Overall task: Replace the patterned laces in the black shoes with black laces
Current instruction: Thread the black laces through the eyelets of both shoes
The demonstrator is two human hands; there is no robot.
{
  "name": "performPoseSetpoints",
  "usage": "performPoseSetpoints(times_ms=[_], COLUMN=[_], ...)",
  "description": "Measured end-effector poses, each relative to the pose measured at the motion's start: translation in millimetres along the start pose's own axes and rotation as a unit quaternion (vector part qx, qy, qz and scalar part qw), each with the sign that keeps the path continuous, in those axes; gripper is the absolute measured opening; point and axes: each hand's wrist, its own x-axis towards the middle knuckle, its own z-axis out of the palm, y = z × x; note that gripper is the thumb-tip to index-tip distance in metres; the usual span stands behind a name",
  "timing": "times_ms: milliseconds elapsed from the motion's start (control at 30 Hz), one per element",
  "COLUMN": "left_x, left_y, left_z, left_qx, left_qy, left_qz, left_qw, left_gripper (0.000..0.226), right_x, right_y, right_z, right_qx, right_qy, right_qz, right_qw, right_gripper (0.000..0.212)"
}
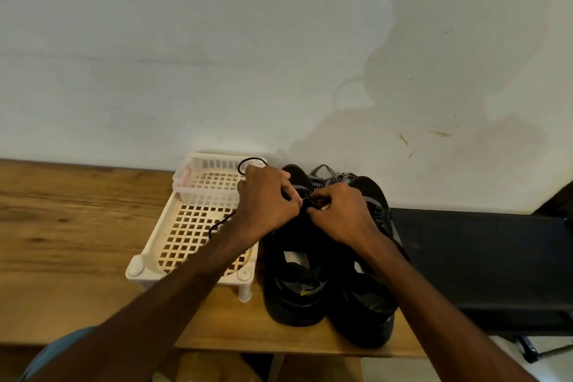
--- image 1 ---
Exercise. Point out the black shoe rack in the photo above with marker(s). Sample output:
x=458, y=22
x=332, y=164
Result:
x=492, y=252

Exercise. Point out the person's right forearm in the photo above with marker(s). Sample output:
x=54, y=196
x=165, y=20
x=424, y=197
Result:
x=448, y=323

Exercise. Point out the black shoelaces bundle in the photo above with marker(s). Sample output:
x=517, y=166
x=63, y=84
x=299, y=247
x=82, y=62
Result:
x=252, y=160

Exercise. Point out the person's blue shorts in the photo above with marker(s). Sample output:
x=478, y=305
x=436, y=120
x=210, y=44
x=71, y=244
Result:
x=49, y=355

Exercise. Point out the black shoe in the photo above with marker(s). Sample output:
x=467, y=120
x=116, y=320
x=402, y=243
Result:
x=295, y=292
x=363, y=310

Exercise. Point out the person's left hand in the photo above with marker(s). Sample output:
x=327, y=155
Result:
x=264, y=203

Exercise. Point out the person's left forearm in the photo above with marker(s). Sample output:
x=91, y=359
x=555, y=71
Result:
x=134, y=323

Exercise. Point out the small white plastic basket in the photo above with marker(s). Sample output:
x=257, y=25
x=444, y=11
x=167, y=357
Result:
x=188, y=194

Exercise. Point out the dark door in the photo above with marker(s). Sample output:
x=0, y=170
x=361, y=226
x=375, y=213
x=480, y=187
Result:
x=555, y=200

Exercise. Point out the black white patterned shoelace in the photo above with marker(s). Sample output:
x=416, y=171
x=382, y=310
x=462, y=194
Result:
x=320, y=171
x=342, y=178

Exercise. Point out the large white plastic tray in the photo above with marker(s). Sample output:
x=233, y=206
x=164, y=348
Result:
x=188, y=225

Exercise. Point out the person's right hand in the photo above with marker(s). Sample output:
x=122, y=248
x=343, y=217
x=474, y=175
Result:
x=345, y=216

